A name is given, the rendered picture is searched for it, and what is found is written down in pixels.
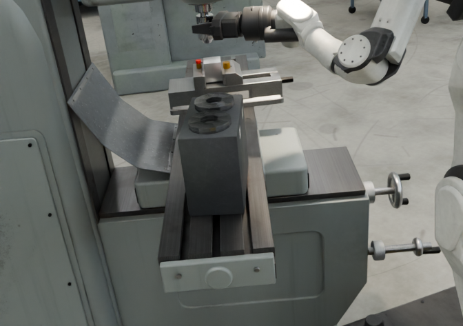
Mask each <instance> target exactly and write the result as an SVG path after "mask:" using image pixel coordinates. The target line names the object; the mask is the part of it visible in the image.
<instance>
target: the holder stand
mask: <svg viewBox="0 0 463 326"><path fill-rule="evenodd" d="M178 147H179V152H180V157H181V165H182V171H183V179H184V184H185V192H186V197H187V205H188V210H189V215H190V216H206V215H225V214H244V213H245V200H246V191H247V175H248V166H249V160H248V152H247V137H246V129H245V114H244V106H243V96H242V95H241V94H234V95H230V94H228V93H224V92H214V93H208V94H204V95H201V96H199V97H192V100H191V102H190V105H189V108H188V111H187V114H186V117H185V120H184V122H183V126H182V128H181V132H180V134H179V137H178Z"/></svg>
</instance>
